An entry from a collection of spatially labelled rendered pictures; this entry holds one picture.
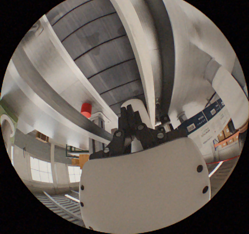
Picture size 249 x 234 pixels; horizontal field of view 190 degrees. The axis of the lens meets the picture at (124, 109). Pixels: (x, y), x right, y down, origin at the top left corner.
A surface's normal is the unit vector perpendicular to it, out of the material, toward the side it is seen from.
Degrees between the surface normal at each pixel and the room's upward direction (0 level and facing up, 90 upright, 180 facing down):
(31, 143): 90
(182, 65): 0
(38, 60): 0
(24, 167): 90
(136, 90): 0
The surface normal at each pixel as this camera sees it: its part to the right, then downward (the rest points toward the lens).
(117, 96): 0.18, 0.79
